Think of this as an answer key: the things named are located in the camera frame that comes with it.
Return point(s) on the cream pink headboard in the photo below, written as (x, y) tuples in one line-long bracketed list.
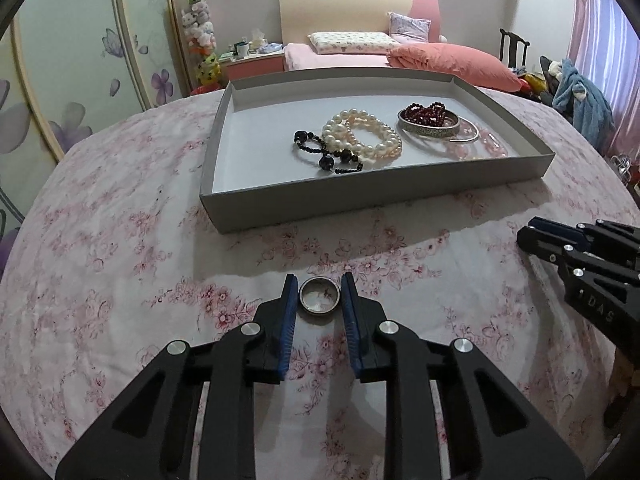
[(300, 18)]

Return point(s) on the grey cardboard tray box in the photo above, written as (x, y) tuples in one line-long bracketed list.
[(299, 145)]

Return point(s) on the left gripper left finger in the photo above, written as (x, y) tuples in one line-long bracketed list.
[(186, 394)]

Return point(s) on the flower pattern wardrobe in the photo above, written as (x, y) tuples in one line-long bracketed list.
[(69, 69)]

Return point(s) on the floral white pillow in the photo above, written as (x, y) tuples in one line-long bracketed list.
[(352, 42)]

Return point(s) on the white mug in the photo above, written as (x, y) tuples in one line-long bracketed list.
[(241, 49)]

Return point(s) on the salmon orange pillow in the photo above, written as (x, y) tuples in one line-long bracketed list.
[(471, 65)]

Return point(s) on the pink curtain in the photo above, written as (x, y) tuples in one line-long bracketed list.
[(605, 51)]

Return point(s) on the thin silver bangle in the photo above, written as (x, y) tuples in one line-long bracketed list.
[(467, 132)]

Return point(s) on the plush toy stack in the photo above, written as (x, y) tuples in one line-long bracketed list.
[(199, 42)]

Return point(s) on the floral pink bedspread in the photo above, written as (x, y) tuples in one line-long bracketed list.
[(117, 257)]

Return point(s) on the blue clothes pile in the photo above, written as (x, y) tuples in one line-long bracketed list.
[(578, 99)]

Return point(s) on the purple patterned pillow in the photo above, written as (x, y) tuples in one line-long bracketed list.
[(408, 30)]

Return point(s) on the dark wooden chair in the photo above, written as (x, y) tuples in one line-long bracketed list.
[(513, 49)]

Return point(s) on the pink nightstand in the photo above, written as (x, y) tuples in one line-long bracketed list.
[(252, 66)]

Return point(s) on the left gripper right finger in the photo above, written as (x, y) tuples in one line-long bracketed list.
[(448, 407)]

